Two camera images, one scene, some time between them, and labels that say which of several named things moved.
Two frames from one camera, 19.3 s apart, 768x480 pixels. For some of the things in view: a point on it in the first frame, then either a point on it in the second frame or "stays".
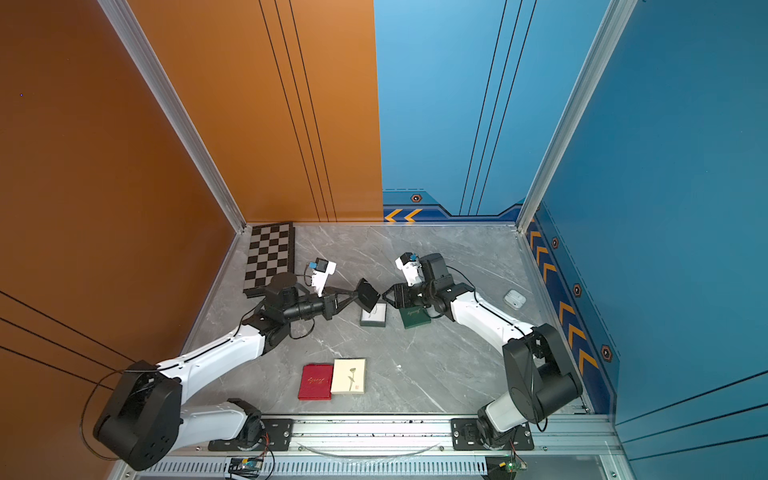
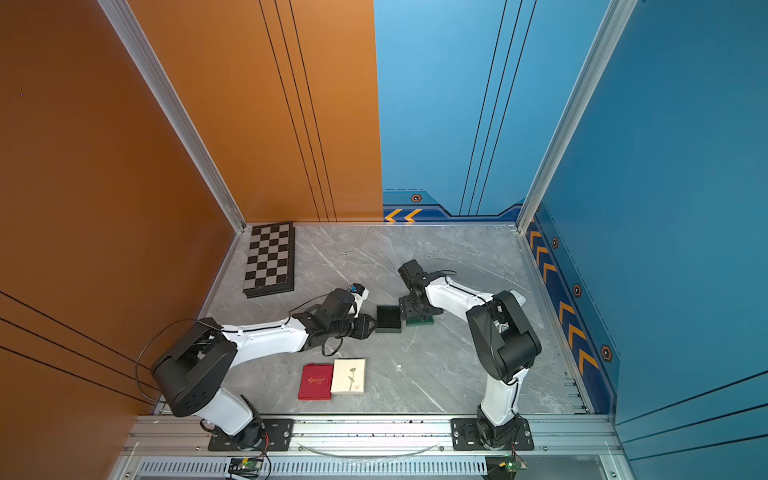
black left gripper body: x=327 y=307 -> x=360 y=327
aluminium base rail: x=572 y=446 stays
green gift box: x=414 y=316 stays
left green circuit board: x=246 y=466 stays
